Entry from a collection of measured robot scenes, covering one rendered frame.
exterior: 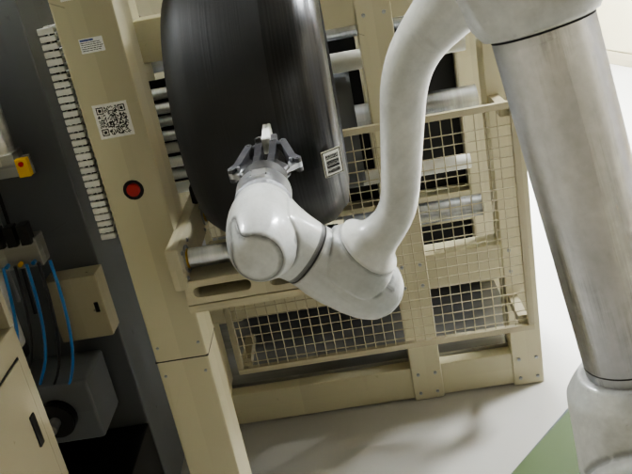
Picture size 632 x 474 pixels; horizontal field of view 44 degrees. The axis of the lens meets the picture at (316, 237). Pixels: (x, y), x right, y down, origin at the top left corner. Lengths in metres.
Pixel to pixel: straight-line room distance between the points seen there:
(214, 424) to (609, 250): 1.41
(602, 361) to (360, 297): 0.42
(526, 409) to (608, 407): 1.75
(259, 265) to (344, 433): 1.58
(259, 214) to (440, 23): 0.36
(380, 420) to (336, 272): 1.54
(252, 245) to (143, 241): 0.78
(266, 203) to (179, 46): 0.50
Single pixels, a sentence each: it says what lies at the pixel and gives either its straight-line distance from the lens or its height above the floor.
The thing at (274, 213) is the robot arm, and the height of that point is 1.18.
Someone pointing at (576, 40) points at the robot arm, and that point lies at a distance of 0.77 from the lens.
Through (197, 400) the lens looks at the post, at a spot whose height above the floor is 0.50.
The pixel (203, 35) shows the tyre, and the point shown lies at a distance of 1.52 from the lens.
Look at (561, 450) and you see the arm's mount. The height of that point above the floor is 0.75.
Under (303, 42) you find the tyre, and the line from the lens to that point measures 1.50.
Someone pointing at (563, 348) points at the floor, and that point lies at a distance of 2.91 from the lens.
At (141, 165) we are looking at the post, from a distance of 1.77.
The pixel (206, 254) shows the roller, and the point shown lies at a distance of 1.74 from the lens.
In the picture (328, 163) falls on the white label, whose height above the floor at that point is 1.10.
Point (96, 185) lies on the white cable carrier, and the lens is 1.82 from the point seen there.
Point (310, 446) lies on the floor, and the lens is 2.60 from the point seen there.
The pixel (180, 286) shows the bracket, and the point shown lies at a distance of 1.73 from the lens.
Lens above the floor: 1.56
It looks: 22 degrees down
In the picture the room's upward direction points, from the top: 11 degrees counter-clockwise
